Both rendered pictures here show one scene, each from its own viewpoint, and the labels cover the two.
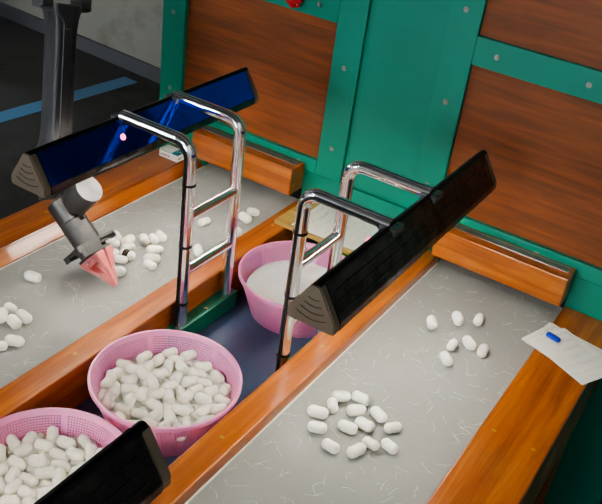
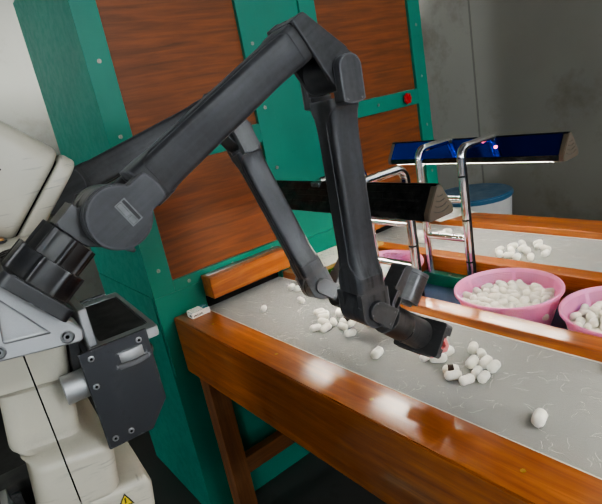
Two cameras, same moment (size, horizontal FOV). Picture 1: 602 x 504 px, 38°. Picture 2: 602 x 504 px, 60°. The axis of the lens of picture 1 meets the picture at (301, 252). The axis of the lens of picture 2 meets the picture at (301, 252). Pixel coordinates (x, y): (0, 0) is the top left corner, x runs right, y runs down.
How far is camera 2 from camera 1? 191 cm
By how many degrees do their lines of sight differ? 59
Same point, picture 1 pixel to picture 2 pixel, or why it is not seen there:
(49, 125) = (302, 241)
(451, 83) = not seen: hidden behind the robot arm
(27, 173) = (441, 200)
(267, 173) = (272, 263)
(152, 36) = not seen: outside the picture
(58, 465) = not seen: outside the picture
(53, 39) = (267, 174)
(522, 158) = (367, 159)
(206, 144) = (223, 279)
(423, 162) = not seen: hidden behind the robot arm
